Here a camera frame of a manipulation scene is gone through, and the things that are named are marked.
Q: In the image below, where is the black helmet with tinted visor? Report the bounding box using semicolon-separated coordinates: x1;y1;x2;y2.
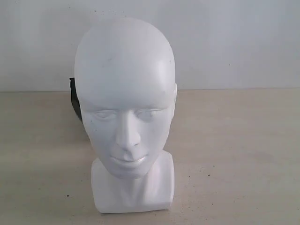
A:
69;77;83;122

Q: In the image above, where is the white mannequin head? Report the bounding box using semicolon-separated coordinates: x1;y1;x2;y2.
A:
75;18;177;213

